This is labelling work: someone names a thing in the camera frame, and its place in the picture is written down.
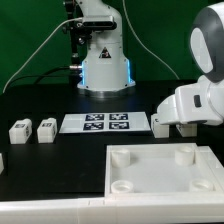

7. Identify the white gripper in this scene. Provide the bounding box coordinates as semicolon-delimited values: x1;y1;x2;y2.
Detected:
157;84;214;125

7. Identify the white square tabletop part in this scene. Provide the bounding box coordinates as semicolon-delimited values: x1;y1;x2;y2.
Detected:
105;143;224;197

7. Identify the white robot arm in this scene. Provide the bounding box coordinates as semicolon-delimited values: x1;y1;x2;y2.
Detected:
77;0;224;126

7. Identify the white sheet with tags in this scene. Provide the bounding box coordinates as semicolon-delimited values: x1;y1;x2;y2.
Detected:
60;112;151;134

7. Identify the white L-shaped obstacle fence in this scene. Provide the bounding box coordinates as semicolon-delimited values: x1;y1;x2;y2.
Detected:
0;145;224;224

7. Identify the white part at left edge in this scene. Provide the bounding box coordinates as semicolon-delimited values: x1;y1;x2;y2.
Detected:
0;153;4;175

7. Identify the white cable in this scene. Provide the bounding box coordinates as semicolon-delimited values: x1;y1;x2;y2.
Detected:
1;0;181;94

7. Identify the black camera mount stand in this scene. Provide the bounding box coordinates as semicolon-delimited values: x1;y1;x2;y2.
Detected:
61;0;88;84

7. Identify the black cable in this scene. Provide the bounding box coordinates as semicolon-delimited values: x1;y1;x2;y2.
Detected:
6;67;72;86

